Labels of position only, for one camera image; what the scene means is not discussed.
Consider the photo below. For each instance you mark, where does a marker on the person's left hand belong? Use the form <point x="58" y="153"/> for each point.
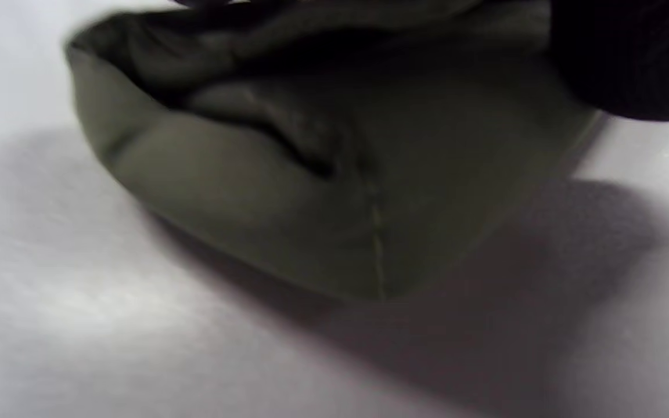
<point x="630" y="52"/>

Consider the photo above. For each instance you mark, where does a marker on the olive green fabric pen pouch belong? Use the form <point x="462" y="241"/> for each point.
<point x="253" y="203"/>

